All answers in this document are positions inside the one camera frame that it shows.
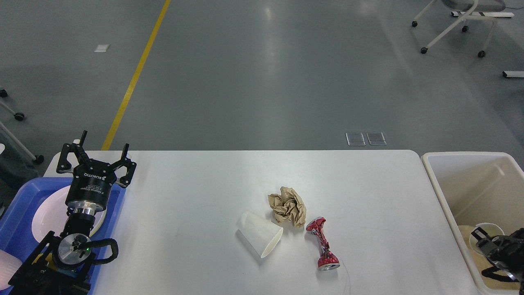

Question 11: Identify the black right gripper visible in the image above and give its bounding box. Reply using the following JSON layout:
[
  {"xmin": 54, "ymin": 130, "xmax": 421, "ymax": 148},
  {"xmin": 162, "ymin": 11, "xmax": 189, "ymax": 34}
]
[{"xmin": 471, "ymin": 227, "xmax": 524, "ymax": 283}]

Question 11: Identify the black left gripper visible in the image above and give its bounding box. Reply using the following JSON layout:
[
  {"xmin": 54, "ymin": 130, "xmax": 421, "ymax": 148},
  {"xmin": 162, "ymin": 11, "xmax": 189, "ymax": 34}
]
[{"xmin": 56, "ymin": 130, "xmax": 137, "ymax": 210}]

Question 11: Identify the brown paper bag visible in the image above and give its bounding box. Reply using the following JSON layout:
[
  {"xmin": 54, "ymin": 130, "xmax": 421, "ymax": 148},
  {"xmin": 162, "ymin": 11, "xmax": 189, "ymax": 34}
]
[{"xmin": 458, "ymin": 225, "xmax": 519, "ymax": 291}]

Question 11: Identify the pink plate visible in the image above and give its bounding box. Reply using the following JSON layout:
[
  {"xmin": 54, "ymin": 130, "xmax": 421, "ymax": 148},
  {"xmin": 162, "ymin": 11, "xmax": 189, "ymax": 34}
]
[{"xmin": 31, "ymin": 185, "xmax": 106, "ymax": 243}]

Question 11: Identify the pink mug dark inside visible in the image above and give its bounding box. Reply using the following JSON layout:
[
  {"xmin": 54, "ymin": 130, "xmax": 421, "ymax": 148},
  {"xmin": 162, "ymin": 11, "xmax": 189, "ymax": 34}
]
[{"xmin": 0, "ymin": 250, "xmax": 23, "ymax": 290}]

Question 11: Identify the crushed red can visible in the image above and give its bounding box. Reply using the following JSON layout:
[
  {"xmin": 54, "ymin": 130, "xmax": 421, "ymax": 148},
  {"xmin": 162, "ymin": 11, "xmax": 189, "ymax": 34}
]
[{"xmin": 306, "ymin": 216, "xmax": 341, "ymax": 271}]

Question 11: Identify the white paper cup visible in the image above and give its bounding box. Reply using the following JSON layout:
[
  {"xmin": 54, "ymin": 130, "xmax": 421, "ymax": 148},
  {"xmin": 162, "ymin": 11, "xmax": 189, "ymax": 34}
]
[
  {"xmin": 237, "ymin": 211, "xmax": 283, "ymax": 259},
  {"xmin": 468, "ymin": 222, "xmax": 505, "ymax": 256}
]

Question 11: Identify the brown paper ball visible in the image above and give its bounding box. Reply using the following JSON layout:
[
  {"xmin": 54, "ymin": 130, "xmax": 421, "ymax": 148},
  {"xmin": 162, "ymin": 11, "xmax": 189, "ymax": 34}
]
[{"xmin": 267, "ymin": 186, "xmax": 307, "ymax": 228}]

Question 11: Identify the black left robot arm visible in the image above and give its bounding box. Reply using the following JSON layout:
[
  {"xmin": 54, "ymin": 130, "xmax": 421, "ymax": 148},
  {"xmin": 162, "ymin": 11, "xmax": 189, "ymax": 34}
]
[{"xmin": 8, "ymin": 131, "xmax": 137, "ymax": 295}]

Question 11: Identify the light green plate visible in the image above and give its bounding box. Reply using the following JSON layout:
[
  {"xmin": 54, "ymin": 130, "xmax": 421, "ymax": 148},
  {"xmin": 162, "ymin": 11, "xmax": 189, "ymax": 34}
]
[{"xmin": 89, "ymin": 210, "xmax": 107, "ymax": 237}]

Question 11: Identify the cream plastic bin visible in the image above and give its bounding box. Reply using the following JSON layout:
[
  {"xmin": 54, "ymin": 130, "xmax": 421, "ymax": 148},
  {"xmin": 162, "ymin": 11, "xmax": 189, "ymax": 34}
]
[{"xmin": 421, "ymin": 152, "xmax": 524, "ymax": 295}]

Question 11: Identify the person in jeans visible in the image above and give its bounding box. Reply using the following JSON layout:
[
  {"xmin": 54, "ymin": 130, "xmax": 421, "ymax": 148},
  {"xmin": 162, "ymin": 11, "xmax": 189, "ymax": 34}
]
[{"xmin": 0, "ymin": 137, "xmax": 38, "ymax": 207}]

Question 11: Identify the clear floor plate right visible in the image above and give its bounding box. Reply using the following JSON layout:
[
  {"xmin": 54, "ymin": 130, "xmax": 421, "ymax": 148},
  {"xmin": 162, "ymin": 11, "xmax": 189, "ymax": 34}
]
[{"xmin": 366, "ymin": 132, "xmax": 387, "ymax": 146}]

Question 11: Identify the clear floor plate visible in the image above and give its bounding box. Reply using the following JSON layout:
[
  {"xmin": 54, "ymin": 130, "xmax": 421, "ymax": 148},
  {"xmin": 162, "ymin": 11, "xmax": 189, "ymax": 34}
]
[
  {"xmin": 366, "ymin": 132, "xmax": 387, "ymax": 146},
  {"xmin": 346, "ymin": 132, "xmax": 366, "ymax": 146}
]

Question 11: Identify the clear floor plate left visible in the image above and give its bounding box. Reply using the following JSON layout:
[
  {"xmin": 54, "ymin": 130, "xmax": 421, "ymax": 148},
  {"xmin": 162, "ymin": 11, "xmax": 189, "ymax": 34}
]
[{"xmin": 346, "ymin": 132, "xmax": 366, "ymax": 146}]

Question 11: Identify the white bar on floor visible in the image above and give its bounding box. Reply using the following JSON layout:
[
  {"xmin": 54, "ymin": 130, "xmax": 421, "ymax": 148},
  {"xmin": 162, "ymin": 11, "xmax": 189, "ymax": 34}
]
[{"xmin": 503, "ymin": 70, "xmax": 524, "ymax": 79}]

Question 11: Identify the white office chair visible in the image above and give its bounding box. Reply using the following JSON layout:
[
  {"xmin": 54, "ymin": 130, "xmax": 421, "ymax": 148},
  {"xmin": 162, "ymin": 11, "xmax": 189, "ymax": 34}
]
[{"xmin": 420, "ymin": 0, "xmax": 506, "ymax": 58}]

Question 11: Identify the white cart frame left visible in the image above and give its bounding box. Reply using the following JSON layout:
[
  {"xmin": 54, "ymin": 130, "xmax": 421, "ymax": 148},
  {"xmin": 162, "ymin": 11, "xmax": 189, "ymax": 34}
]
[{"xmin": 0, "ymin": 86, "xmax": 45, "ymax": 165}]

